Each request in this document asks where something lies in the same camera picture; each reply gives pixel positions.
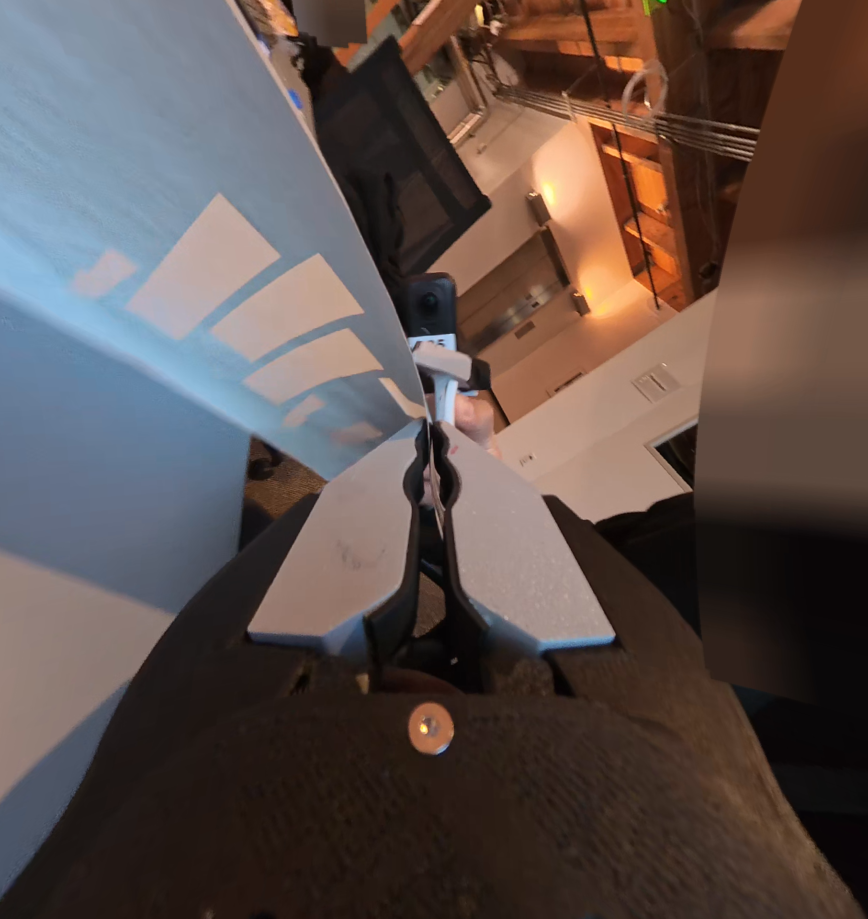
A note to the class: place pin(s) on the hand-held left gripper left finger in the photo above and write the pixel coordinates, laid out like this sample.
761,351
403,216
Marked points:
347,560

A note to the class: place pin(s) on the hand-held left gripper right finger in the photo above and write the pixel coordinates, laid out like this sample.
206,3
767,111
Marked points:
520,567

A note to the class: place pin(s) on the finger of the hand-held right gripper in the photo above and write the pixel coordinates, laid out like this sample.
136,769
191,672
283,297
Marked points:
444,365

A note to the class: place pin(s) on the glittery sticker sheet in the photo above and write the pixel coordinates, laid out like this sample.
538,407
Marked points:
154,179

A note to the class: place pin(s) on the grey desk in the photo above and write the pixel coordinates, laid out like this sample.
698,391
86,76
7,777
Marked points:
46,682

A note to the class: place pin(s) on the person's right hand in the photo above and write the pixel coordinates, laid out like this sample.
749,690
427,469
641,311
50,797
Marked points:
477,423

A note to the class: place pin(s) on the black mesh office chair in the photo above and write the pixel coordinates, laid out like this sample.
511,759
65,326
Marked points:
398,158

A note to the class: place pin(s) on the white wall vent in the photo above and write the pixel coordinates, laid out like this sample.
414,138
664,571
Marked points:
651,382

